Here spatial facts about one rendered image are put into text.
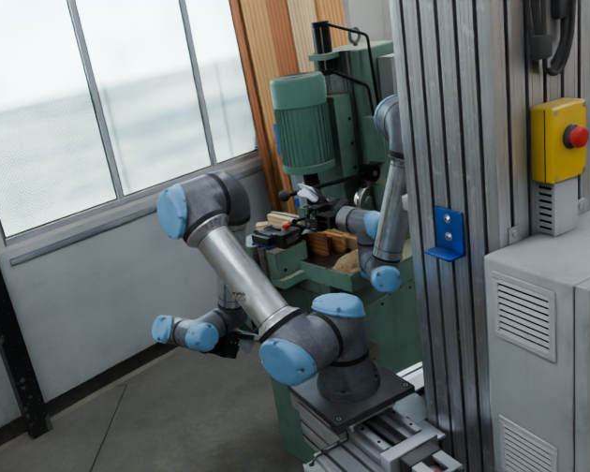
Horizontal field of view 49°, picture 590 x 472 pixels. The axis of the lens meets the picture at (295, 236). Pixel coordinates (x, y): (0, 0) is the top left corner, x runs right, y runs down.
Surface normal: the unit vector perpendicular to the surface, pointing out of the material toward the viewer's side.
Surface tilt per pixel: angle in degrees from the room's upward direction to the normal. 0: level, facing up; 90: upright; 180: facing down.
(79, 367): 90
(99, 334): 90
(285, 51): 87
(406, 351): 90
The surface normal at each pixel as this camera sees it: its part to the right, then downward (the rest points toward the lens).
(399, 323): 0.66, 0.16
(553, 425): -0.85, 0.29
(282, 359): -0.60, 0.44
